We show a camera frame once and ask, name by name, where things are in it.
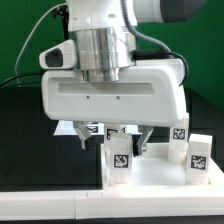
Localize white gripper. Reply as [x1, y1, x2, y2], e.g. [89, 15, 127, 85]
[39, 40, 186, 156]

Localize white square tabletop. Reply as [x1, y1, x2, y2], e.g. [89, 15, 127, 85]
[101, 143, 224, 187]

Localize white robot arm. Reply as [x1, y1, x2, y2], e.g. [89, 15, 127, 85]
[39, 0, 207, 149]

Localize white marker base sheet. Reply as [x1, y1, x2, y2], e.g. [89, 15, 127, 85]
[54, 120, 139, 136]

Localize white L-shaped obstacle fence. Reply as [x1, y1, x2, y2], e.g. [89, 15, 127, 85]
[0, 164, 224, 221]

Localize black cables at base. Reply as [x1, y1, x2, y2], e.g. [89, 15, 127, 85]
[0, 71, 43, 89]

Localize white camera cable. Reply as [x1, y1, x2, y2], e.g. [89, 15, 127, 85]
[13, 1, 68, 76]

